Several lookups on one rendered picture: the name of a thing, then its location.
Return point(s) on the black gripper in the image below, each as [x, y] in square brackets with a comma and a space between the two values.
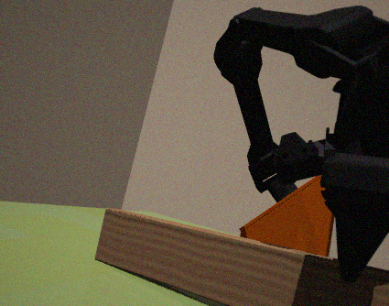
[356, 182]

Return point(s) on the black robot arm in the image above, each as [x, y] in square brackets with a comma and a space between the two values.
[348, 43]

